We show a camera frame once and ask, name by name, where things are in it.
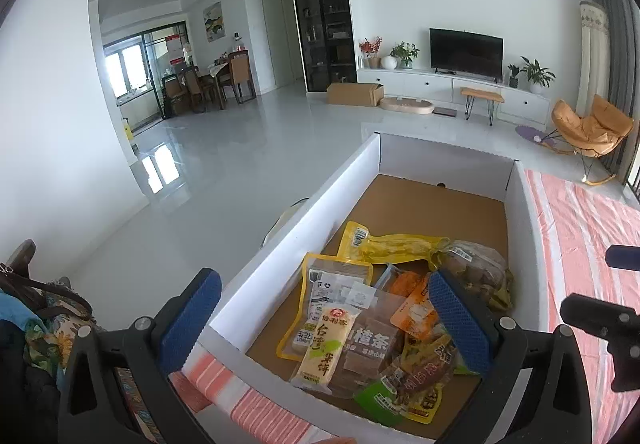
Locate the white round vase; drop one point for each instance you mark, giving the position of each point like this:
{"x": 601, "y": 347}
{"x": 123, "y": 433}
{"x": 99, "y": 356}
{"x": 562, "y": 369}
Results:
{"x": 389, "y": 63}

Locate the black television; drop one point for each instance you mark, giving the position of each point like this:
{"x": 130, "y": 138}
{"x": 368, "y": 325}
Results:
{"x": 465, "y": 52}

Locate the wooden dining table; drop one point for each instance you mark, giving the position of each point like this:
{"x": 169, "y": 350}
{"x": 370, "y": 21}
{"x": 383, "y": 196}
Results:
{"x": 212, "y": 79}

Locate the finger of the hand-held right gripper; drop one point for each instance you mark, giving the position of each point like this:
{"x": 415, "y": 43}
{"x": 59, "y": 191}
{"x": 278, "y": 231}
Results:
{"x": 595, "y": 314}
{"x": 625, "y": 257}

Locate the yellow-edged peanut packet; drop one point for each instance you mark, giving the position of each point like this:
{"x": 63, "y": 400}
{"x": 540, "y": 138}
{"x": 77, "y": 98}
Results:
{"x": 320, "y": 284}

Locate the gold-trimmed nut bag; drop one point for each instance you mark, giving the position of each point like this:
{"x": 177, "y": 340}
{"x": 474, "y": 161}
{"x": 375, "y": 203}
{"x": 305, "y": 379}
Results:
{"x": 480, "y": 266}

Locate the orange lounge chair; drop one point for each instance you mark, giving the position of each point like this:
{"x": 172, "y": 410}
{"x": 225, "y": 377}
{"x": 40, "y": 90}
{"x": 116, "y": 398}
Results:
{"x": 585, "y": 129}

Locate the white cardboard box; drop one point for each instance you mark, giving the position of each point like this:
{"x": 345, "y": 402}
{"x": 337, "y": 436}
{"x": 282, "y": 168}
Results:
{"x": 425, "y": 204}

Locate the grey curtain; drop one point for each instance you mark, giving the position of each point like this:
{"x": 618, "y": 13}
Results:
{"x": 622, "y": 64}

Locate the wooden dining chair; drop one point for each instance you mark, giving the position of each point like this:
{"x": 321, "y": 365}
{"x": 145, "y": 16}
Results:
{"x": 180, "y": 89}
{"x": 241, "y": 74}

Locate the green-topped clear packet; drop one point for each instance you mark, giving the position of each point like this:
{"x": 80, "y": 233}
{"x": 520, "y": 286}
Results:
{"x": 380, "y": 401}

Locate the red flower arrangement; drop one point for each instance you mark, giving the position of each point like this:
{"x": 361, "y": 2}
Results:
{"x": 371, "y": 49}

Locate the pile of clothes and bag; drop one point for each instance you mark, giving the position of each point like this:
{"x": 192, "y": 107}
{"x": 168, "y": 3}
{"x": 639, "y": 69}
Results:
{"x": 35, "y": 324}

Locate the beige oval cat scratcher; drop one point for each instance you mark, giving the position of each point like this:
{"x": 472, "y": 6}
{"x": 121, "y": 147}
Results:
{"x": 406, "y": 105}

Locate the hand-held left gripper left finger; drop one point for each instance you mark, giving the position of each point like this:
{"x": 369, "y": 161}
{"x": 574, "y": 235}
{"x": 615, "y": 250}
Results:
{"x": 187, "y": 319}

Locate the white interior door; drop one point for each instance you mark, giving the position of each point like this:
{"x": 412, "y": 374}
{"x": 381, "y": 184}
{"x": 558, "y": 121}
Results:
{"x": 275, "y": 42}

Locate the black-framed sliding glass door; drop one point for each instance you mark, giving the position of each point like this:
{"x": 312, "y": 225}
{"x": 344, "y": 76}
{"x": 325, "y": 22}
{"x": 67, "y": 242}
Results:
{"x": 145, "y": 74}

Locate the black glass display cabinet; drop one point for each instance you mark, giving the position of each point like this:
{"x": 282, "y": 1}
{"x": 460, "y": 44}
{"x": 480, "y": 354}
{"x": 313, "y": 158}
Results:
{"x": 322, "y": 14}

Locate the small dark potted plant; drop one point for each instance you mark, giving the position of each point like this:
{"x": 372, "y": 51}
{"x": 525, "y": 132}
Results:
{"x": 513, "y": 74}

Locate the brown cardboard box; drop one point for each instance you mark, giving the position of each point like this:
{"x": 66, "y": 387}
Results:
{"x": 352, "y": 94}

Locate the yellow cartoon snack packet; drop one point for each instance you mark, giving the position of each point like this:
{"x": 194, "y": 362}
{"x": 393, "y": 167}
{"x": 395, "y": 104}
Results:
{"x": 430, "y": 404}

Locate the orange striped tablecloth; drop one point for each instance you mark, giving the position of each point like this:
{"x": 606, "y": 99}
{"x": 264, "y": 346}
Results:
{"x": 590, "y": 224}

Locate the purple floor mat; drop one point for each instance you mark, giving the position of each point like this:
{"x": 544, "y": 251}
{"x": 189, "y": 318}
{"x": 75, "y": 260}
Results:
{"x": 532, "y": 134}

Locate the clear hawthorn strip bag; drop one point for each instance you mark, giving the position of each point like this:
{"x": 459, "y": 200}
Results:
{"x": 372, "y": 339}

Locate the wooden bench with metal legs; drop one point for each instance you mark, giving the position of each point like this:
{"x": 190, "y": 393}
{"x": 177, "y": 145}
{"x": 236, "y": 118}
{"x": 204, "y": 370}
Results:
{"x": 481, "y": 94}

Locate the green plant in white pot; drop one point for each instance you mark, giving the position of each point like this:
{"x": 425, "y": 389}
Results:
{"x": 404, "y": 54}

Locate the orange-yellow labelled packet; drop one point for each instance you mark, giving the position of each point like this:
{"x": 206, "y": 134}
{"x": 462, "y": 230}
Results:
{"x": 415, "y": 311}

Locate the cream rice cracker packet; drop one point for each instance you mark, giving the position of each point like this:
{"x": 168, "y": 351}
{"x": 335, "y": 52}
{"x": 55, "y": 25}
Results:
{"x": 325, "y": 344}

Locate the covered standing air conditioner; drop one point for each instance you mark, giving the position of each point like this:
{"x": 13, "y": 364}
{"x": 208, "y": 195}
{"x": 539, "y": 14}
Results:
{"x": 594, "y": 54}

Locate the golden yellow packet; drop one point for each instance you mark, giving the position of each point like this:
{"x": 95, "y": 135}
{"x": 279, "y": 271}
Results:
{"x": 395, "y": 246}

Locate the framed wall painting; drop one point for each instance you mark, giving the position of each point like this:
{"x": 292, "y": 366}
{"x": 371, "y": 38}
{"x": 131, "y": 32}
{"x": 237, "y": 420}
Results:
{"x": 212, "y": 22}

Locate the white television cabinet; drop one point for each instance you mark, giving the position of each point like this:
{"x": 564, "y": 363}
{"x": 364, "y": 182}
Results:
{"x": 415, "y": 84}

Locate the large leafy potted plant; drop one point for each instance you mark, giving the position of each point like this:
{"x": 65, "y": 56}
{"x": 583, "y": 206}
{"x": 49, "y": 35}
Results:
{"x": 536, "y": 74}

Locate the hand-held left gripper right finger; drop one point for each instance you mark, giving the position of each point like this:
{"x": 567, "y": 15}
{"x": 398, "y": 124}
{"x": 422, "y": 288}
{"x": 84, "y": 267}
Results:
{"x": 462, "y": 319}

